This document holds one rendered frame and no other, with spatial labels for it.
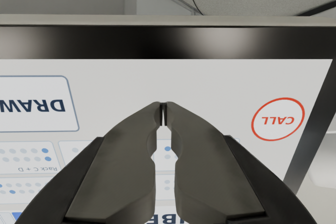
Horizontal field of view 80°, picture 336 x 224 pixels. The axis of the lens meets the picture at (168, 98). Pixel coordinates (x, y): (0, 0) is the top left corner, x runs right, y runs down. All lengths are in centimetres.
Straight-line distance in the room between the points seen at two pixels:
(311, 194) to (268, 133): 349
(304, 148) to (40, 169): 23
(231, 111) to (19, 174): 19
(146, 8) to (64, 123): 128
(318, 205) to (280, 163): 347
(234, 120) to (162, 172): 8
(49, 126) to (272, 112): 17
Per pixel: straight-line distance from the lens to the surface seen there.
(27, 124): 18
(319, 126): 20
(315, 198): 367
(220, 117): 16
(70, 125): 17
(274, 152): 20
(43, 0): 31
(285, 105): 17
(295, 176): 23
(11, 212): 28
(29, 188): 24
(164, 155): 18
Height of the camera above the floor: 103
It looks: 12 degrees down
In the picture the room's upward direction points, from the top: 179 degrees clockwise
